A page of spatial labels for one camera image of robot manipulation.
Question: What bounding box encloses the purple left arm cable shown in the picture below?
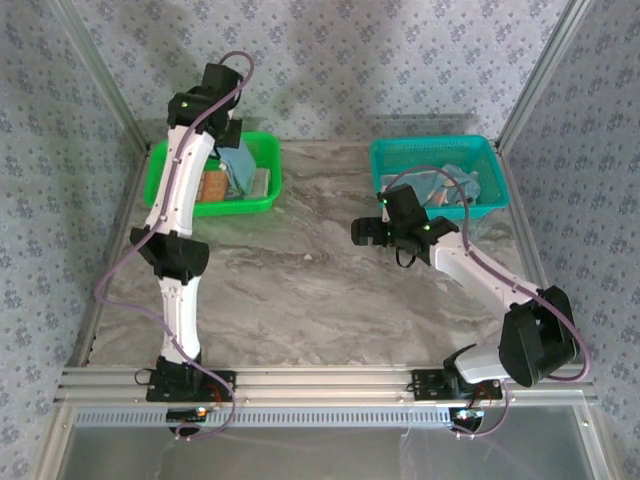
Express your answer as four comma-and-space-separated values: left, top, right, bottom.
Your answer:
93, 51, 256, 444

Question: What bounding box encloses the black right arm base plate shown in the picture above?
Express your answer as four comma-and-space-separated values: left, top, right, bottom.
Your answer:
410, 368, 503, 401

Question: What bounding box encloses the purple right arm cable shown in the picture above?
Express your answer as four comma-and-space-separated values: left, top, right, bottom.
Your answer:
382, 166, 594, 442

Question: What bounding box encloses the grey metal lower panel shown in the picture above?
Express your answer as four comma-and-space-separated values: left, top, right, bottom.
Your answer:
37, 404, 621, 480

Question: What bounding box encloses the grey slotted cable duct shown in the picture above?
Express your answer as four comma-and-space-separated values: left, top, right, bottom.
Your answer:
74, 405, 456, 429

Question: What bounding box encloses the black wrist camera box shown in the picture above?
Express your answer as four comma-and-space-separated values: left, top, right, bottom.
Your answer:
201, 62, 245, 96
381, 183, 427, 226

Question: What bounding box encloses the teal plastic mesh basket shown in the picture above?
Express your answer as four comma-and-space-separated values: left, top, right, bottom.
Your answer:
368, 134, 511, 221

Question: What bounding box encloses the aluminium mounting rail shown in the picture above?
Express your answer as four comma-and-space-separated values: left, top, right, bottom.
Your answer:
54, 366, 599, 406

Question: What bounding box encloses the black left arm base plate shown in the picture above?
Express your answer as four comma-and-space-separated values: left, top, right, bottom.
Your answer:
145, 368, 237, 403

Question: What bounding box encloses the aluminium frame post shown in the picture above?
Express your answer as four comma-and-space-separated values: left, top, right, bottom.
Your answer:
49, 0, 153, 154
493, 0, 596, 151

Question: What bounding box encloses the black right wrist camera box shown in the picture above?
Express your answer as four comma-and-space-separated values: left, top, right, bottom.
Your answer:
381, 183, 427, 226

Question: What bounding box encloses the green plastic mesh basket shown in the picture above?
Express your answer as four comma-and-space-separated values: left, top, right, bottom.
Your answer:
143, 130, 284, 217

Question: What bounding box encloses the orange blue lettered towel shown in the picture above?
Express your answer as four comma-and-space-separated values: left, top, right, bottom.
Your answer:
194, 167, 272, 204

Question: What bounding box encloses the blue planet print towel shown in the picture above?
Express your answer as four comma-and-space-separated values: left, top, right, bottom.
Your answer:
380, 163, 482, 209

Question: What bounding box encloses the aluminium table edge rail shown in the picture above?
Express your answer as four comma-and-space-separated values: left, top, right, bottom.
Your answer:
64, 147, 151, 369
499, 147, 569, 365

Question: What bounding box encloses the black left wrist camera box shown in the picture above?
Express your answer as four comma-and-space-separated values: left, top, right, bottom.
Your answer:
201, 62, 245, 96

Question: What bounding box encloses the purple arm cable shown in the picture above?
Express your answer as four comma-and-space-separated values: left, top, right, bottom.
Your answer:
93, 51, 256, 444
382, 166, 594, 442

